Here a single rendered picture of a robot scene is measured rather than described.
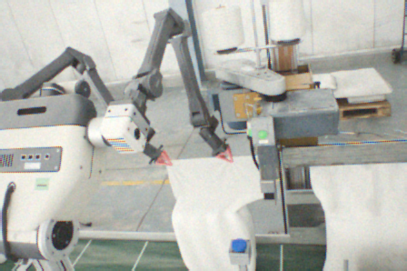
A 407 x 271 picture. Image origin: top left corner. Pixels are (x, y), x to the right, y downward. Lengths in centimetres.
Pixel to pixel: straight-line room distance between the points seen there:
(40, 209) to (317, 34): 581
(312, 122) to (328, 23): 522
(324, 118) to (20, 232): 101
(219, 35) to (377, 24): 528
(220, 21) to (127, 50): 577
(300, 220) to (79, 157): 128
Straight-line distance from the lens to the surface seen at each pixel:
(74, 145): 101
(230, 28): 139
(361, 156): 146
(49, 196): 103
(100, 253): 230
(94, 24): 731
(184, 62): 136
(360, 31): 647
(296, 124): 119
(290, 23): 137
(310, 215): 190
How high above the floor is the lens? 179
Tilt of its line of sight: 24 degrees down
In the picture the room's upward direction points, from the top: 12 degrees counter-clockwise
